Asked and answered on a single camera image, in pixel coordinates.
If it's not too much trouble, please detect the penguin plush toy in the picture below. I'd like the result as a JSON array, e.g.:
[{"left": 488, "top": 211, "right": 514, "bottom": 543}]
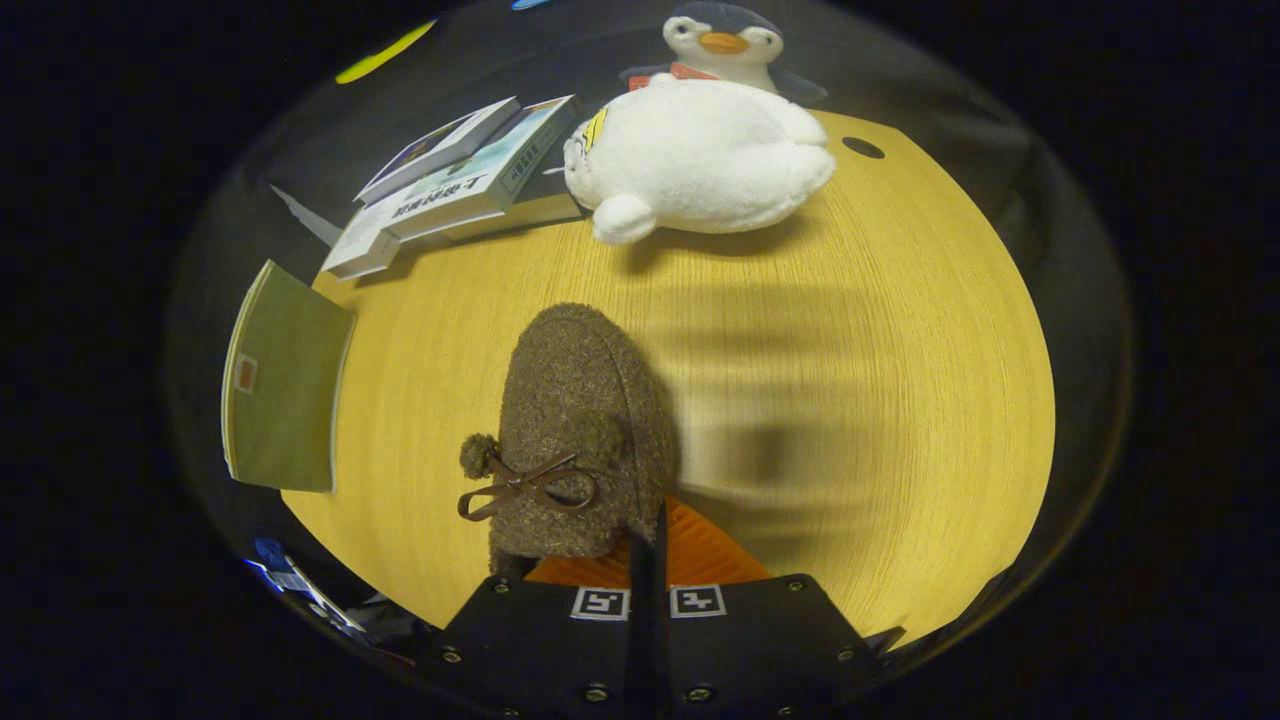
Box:
[{"left": 619, "top": 1, "right": 830, "bottom": 107}]

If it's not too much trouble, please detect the white seal plush toy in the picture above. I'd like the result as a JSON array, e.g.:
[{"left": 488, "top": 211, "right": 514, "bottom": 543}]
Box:
[{"left": 562, "top": 77, "right": 837, "bottom": 247}]

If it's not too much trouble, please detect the white text-covered book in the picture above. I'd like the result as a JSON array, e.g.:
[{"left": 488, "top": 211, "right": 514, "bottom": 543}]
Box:
[{"left": 321, "top": 205, "right": 403, "bottom": 282}]

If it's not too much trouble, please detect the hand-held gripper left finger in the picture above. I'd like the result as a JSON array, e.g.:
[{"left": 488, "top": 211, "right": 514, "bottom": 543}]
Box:
[{"left": 415, "top": 533, "right": 642, "bottom": 720}]

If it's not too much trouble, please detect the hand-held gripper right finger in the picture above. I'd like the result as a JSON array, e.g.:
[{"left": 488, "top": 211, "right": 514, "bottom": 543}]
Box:
[{"left": 648, "top": 497, "right": 887, "bottom": 720}]

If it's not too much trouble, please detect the book with teal cover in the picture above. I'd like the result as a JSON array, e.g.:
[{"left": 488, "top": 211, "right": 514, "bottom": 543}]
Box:
[{"left": 384, "top": 94, "right": 580, "bottom": 242}]

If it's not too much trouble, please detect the green fabric storage box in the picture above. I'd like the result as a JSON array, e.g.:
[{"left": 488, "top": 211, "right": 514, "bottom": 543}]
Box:
[{"left": 221, "top": 260, "right": 357, "bottom": 494}]

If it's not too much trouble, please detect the brown fuzzy shoe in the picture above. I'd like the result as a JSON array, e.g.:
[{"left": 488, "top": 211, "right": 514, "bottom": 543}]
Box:
[{"left": 458, "top": 303, "right": 681, "bottom": 579}]

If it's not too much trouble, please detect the lit blue screen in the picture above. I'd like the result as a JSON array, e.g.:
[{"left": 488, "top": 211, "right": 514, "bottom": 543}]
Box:
[{"left": 244, "top": 537, "right": 373, "bottom": 643}]

